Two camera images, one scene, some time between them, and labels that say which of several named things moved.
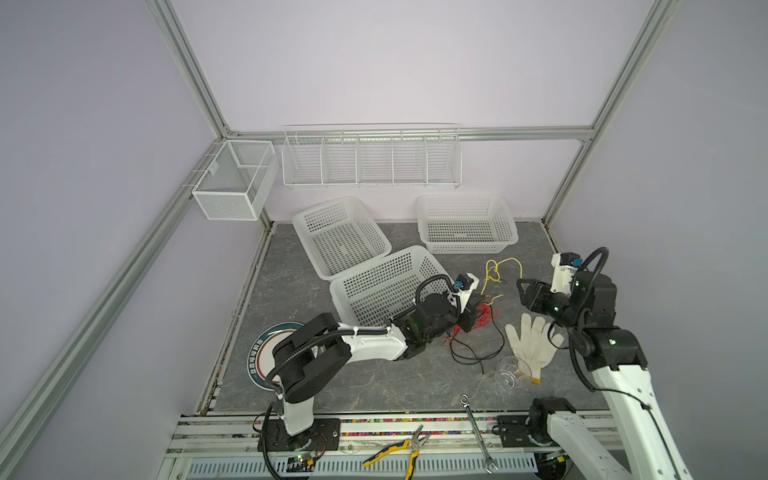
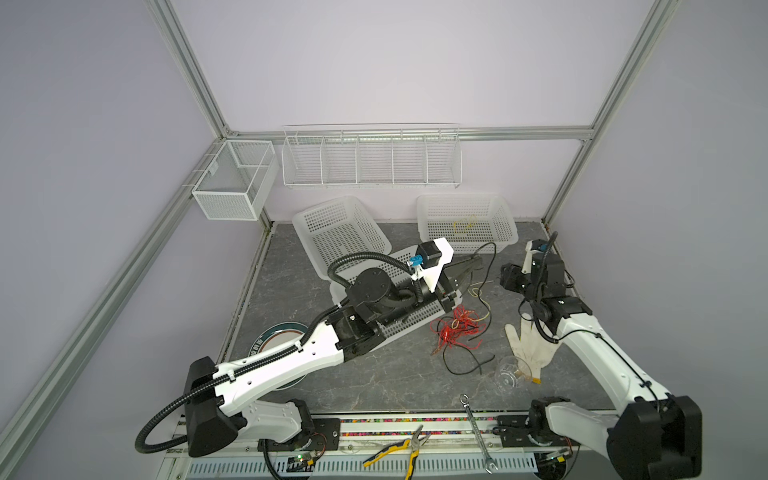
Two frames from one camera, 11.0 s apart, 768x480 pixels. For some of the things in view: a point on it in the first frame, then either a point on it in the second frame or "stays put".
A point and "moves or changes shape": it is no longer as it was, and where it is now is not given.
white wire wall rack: (371, 155) stays put
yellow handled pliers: (415, 442) stays put
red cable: (483, 317) moves or changes shape
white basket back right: (465, 223) stays put
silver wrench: (489, 461) stays put
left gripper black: (469, 315) -> (460, 269)
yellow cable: (494, 274) -> (469, 226)
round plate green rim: (261, 359) stays put
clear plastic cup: (511, 373) stays put
